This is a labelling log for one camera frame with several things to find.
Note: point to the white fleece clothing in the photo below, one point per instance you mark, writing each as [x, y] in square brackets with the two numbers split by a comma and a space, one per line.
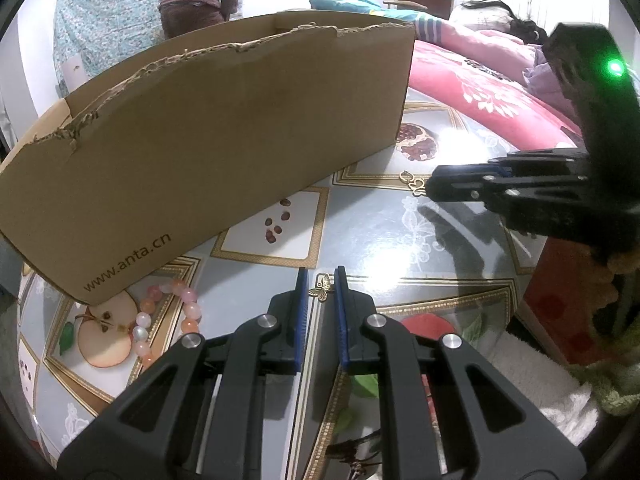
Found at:
[545, 380]

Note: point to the green knitted cloth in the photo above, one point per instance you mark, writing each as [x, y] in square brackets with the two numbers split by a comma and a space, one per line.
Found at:
[615, 390]

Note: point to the teal printed pillow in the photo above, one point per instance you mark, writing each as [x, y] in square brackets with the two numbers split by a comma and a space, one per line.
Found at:
[350, 2]

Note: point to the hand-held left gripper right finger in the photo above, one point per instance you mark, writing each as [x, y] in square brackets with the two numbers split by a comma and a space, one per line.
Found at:
[341, 315]

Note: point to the red cloth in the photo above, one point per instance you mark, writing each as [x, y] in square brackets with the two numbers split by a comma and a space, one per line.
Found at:
[555, 310]

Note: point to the small dark metal ornament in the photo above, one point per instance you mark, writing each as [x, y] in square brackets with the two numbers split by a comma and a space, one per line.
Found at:
[350, 452]

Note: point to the pink floral blanket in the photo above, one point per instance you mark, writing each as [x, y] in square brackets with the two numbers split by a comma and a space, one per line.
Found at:
[480, 105]

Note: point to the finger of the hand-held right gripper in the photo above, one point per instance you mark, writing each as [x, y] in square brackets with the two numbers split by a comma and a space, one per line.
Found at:
[460, 182]
[540, 162]

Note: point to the gold butterfly earring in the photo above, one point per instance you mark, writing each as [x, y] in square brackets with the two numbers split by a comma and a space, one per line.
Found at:
[414, 185]
[320, 290]

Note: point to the brown cardboard box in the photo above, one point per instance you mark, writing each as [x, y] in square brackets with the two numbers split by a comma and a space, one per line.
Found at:
[200, 150]

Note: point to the person's right hand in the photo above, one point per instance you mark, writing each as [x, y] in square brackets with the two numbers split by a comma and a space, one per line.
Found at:
[617, 280]

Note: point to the blue floral cloth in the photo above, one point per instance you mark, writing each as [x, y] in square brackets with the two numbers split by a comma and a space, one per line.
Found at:
[110, 25]

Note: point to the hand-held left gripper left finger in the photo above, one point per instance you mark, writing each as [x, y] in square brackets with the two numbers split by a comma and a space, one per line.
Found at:
[301, 315]

